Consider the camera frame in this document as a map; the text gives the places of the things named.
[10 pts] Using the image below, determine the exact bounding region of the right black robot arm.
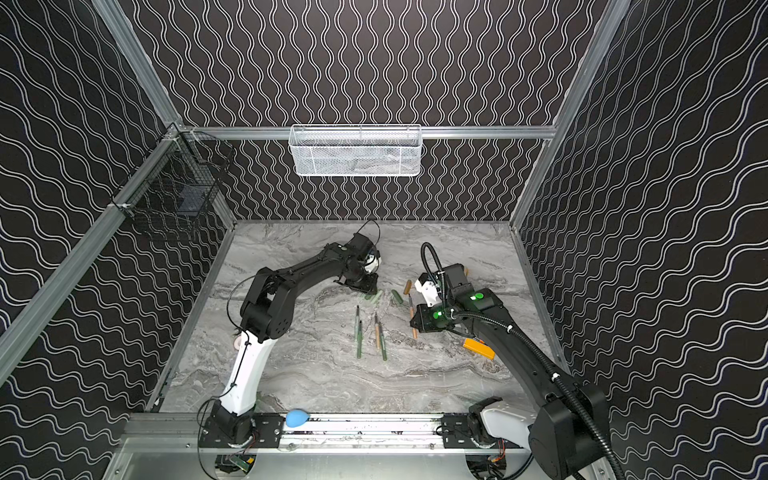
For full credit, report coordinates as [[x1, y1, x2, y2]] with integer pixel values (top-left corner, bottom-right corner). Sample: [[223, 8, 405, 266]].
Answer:
[[410, 264, 626, 479]]

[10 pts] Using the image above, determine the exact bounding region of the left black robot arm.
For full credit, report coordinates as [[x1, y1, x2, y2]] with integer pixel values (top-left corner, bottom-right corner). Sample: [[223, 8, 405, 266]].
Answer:
[[210, 233, 380, 444]]

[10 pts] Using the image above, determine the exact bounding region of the green pen middle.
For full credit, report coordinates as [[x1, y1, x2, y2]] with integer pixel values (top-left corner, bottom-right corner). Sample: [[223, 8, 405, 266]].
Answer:
[[378, 325, 388, 361]]

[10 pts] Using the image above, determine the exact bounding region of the orange yellow box cutter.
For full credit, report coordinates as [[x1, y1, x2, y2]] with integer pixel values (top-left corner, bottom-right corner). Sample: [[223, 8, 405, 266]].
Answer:
[[462, 338, 496, 360]]

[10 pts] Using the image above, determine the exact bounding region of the blue egg-shaped object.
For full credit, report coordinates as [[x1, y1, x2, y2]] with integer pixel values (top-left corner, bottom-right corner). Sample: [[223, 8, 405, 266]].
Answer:
[[285, 409, 310, 429]]

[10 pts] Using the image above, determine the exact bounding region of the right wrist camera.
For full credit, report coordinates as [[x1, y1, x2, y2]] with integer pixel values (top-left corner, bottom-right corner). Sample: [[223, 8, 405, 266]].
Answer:
[[413, 273, 442, 307]]

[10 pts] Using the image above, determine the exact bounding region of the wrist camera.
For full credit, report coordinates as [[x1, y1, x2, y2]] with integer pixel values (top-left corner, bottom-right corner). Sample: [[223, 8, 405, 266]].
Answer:
[[363, 252, 381, 274], [413, 273, 442, 307]]

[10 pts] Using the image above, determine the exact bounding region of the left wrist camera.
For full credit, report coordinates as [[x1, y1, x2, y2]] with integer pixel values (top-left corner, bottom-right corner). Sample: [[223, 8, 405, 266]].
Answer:
[[363, 252, 381, 274]]

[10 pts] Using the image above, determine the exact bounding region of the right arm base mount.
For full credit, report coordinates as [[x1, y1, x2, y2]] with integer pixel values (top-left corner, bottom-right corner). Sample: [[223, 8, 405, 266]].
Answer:
[[434, 414, 521, 449]]

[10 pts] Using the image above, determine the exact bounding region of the white wire mesh basket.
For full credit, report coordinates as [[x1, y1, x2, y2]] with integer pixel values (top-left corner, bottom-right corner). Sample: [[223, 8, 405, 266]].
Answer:
[[288, 124, 423, 177]]

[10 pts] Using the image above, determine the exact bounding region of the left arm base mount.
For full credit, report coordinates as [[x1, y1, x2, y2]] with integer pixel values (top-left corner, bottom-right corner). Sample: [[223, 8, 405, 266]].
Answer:
[[198, 412, 285, 449]]

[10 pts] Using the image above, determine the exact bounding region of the black wire mesh basket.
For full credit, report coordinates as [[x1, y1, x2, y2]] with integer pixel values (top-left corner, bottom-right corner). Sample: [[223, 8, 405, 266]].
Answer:
[[119, 124, 234, 243]]

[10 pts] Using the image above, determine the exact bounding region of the aluminium front rail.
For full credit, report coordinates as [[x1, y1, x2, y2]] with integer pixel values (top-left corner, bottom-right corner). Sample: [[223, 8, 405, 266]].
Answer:
[[120, 413, 532, 455]]

